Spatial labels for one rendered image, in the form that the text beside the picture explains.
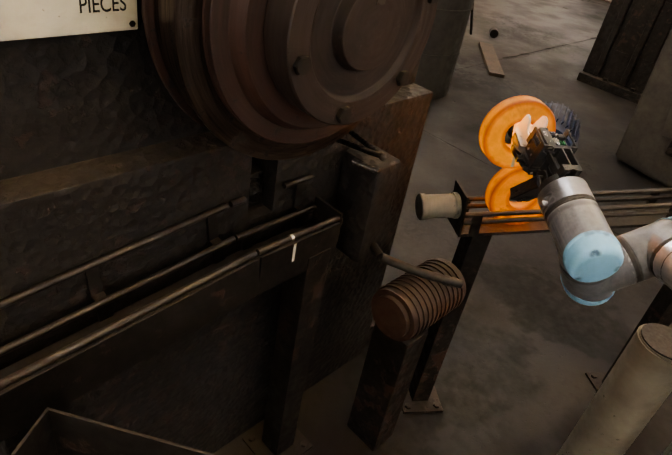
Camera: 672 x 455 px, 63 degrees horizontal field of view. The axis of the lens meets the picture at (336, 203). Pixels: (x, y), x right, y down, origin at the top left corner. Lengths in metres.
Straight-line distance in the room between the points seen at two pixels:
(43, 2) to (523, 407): 1.59
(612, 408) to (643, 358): 0.17
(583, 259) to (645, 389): 0.53
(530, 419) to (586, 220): 0.94
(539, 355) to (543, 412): 0.23
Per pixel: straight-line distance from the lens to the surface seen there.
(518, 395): 1.86
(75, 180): 0.82
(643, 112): 3.54
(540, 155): 1.09
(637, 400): 1.47
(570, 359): 2.07
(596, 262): 0.99
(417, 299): 1.21
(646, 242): 1.11
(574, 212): 1.01
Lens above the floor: 1.30
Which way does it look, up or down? 33 degrees down
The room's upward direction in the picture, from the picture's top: 11 degrees clockwise
